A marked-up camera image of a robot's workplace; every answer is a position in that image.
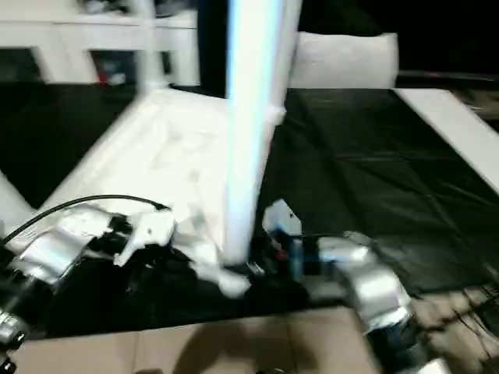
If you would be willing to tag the small red item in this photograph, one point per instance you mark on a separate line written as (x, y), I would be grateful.
(103, 75)

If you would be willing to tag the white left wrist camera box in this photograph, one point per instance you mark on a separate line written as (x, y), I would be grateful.
(150, 232)

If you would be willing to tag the black work mat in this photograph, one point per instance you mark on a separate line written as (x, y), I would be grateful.
(374, 171)

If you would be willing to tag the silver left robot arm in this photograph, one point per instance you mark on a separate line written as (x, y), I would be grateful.
(47, 257)

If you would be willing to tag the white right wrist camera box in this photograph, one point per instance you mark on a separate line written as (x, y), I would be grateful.
(282, 218)

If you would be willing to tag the white flat board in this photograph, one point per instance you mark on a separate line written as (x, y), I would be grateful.
(452, 128)

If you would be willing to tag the white plastic table top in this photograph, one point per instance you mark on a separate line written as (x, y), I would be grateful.
(156, 156)

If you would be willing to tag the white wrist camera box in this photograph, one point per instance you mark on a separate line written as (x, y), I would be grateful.
(150, 232)
(282, 218)

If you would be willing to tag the white plastic table leg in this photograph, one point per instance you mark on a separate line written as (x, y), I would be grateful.
(150, 47)
(253, 117)
(14, 199)

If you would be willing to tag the white plastic bag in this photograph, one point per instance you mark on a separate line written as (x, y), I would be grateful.
(343, 61)

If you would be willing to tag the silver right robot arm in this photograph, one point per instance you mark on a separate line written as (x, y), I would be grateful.
(374, 288)

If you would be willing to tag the white cabinet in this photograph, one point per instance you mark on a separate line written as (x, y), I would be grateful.
(62, 39)

